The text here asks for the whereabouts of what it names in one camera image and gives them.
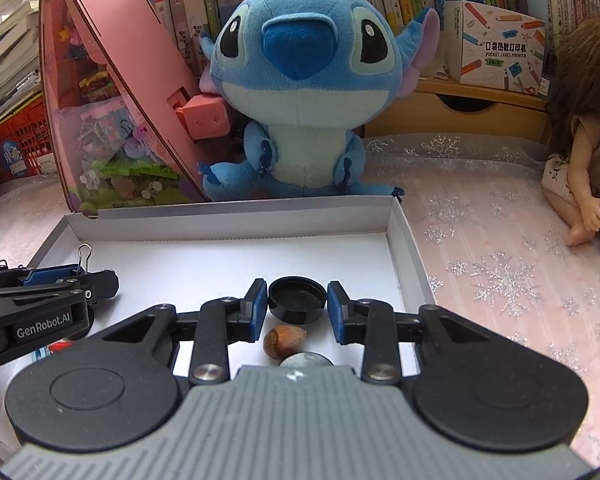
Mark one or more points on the white cardboard box tray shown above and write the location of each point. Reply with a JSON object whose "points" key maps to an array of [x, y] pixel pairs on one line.
{"points": [[230, 240]]}

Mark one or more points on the blue alien plush toy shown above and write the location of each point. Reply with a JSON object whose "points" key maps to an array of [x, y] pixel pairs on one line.
{"points": [[300, 85]]}

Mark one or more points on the brown hazelnut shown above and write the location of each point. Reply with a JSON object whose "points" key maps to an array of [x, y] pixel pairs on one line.
{"points": [[284, 342]]}

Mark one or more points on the white illustrated printer box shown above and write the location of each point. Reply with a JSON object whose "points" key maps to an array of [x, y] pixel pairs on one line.
{"points": [[495, 50]]}

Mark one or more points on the red crayon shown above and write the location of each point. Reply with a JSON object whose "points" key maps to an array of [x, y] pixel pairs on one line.
{"points": [[62, 346]]}

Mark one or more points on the brown-haired doll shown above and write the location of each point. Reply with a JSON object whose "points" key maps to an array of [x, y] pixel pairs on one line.
{"points": [[587, 160]]}

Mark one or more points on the black flat-topped round cap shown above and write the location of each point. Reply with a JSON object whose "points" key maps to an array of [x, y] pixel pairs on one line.
{"points": [[306, 360]]}

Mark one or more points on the wooden desktop drawer shelf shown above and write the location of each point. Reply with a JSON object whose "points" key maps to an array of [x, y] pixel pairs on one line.
{"points": [[430, 115]]}

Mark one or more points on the pink triangular toy house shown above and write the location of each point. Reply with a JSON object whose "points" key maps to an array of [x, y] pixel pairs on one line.
{"points": [[120, 60]]}

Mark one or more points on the stack of papers and books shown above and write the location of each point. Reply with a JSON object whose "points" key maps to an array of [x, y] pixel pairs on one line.
{"points": [[10, 45]]}

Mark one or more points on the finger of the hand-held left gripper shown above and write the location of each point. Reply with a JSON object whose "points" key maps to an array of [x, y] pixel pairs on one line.
{"points": [[100, 285], [50, 275]]}

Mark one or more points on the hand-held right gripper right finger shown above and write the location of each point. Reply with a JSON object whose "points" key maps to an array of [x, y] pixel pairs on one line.
{"points": [[336, 312]]}

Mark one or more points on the large black cap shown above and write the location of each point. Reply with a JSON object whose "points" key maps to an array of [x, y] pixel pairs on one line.
{"points": [[297, 302]]}

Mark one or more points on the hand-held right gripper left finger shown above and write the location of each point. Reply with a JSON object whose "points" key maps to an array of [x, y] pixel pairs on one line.
{"points": [[257, 310]]}

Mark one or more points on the red plastic basket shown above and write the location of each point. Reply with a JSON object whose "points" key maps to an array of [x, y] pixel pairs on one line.
{"points": [[15, 145]]}

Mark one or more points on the blue oval figure charm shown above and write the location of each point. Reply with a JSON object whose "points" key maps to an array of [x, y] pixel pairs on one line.
{"points": [[41, 355]]}

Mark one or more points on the pink snowflake tablecloth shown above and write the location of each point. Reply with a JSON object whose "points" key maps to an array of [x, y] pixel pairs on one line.
{"points": [[505, 270]]}

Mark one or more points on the large black binder clip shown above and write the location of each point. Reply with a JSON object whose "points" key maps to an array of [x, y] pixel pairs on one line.
{"points": [[84, 259]]}

